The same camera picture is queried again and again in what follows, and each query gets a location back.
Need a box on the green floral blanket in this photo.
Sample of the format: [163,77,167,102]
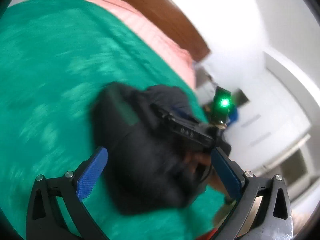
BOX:
[0,0,234,240]

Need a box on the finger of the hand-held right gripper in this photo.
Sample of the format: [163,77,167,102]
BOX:
[149,102,183,124]

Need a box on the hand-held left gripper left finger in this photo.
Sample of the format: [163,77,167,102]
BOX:
[26,147,108,240]

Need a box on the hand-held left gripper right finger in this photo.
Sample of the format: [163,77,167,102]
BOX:
[211,147,293,240]

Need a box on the wooden headboard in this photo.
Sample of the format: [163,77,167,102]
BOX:
[104,0,210,62]

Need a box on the person's right hand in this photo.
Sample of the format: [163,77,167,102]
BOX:
[181,151,213,174]

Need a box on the black puffer jacket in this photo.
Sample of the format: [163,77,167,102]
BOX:
[90,81,232,216]

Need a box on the white wardrobe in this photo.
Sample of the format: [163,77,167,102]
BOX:
[235,52,313,180]

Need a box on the pink striped bedsheet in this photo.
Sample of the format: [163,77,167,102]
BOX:
[80,0,197,89]

